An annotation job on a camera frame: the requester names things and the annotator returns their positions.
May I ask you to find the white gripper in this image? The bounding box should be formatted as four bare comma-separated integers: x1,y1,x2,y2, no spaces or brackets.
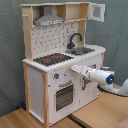
71,65,96,78

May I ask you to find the white microwave cabinet door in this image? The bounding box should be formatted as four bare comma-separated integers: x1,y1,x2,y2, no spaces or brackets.
91,3,105,22

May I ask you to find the grey toy sink basin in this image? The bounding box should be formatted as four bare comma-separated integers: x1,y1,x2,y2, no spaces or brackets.
65,47,95,55

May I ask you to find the black toy faucet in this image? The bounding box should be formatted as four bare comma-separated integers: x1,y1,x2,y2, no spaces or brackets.
67,33,82,49

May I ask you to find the toy dishwasher door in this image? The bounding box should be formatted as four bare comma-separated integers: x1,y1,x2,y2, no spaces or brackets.
79,54,103,107

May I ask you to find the red left stove knob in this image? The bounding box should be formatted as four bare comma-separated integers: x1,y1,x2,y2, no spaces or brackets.
54,73,60,79

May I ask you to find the grey range hood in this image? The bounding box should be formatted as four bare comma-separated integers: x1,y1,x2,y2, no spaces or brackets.
35,5,64,27

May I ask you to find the toy oven door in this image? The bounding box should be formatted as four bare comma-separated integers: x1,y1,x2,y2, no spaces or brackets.
56,85,74,111

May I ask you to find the black toy stovetop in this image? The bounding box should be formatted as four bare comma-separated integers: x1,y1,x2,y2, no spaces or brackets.
34,53,70,66

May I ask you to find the wooden toy kitchen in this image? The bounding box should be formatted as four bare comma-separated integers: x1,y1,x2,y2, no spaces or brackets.
22,2,105,127

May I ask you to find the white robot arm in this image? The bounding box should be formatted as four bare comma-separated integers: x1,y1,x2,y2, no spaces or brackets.
71,65,128,97

